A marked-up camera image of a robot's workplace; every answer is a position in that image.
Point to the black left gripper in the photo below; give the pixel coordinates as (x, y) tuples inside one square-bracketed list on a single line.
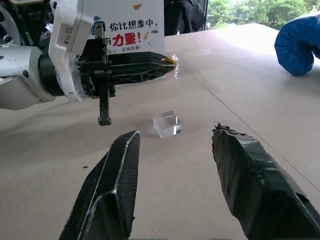
[(96, 72)]

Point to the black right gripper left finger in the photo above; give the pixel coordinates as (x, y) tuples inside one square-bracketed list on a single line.
[(117, 190)]

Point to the taped black right gripper right finger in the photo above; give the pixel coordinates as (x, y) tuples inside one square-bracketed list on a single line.
[(257, 195)]

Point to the white box with printed slogan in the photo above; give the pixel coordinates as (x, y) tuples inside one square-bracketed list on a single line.
[(140, 22)]

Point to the clear acrylic cube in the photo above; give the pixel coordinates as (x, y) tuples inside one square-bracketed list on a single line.
[(167, 124)]

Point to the person in dark clothes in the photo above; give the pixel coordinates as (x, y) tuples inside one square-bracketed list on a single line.
[(182, 15)]

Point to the blue boxing glove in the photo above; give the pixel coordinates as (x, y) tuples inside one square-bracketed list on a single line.
[(295, 47)]

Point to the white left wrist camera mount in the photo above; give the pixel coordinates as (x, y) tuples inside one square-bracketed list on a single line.
[(62, 30)]

